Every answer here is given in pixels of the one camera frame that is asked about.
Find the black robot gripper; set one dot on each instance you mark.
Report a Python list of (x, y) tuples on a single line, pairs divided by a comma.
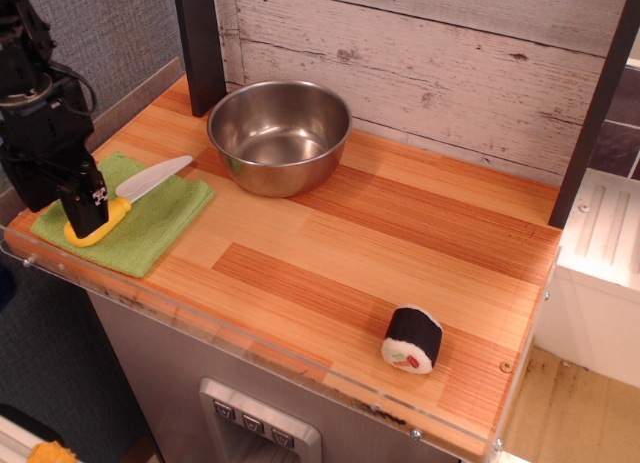
[(43, 153)]

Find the yellow handled white toy knife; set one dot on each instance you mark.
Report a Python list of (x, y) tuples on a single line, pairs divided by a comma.
[(127, 193)]

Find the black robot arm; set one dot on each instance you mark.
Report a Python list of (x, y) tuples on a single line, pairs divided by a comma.
[(28, 71)]

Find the green folded cloth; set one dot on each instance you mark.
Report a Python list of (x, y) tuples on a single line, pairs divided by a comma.
[(148, 230)]

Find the stainless steel bowl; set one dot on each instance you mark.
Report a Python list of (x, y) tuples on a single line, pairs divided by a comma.
[(280, 138)]

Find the grey toy kitchen cabinet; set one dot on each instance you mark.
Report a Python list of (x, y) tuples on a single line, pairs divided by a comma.
[(165, 366)]

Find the orange plush toy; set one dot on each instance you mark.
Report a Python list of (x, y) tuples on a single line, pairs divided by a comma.
[(51, 452)]

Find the clear acrylic edge guard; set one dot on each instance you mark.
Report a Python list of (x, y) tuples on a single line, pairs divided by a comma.
[(329, 334)]

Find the silver dispenser button panel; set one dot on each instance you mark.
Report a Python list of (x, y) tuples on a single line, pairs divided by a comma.
[(244, 429)]

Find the plush sushi roll toy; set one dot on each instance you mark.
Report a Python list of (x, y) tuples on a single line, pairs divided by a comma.
[(412, 341)]

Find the white drainboard sink unit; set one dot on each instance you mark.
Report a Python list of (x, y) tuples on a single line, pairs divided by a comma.
[(590, 312)]

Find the dark left shelf post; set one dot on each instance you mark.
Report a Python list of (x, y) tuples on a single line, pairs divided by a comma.
[(202, 53)]

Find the dark shelf post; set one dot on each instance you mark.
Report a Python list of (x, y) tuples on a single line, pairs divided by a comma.
[(202, 53), (615, 62)]

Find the dark right shelf post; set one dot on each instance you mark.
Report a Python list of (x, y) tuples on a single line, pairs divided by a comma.
[(615, 62)]

